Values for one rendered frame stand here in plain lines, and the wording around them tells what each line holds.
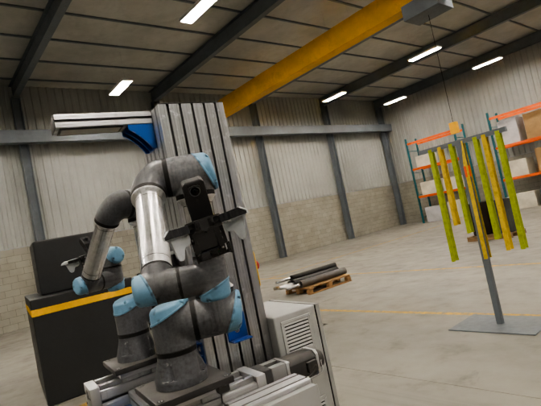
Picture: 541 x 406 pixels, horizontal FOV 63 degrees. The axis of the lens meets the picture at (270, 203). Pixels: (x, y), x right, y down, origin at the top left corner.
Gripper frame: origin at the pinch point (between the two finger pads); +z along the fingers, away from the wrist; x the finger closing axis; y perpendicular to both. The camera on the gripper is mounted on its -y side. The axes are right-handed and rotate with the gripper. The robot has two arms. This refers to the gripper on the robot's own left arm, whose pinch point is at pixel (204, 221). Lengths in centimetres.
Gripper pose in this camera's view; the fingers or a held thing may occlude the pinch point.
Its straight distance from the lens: 77.7
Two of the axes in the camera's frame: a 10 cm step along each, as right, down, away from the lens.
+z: 1.7, -0.8, -9.8
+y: 3.3, 9.4, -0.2
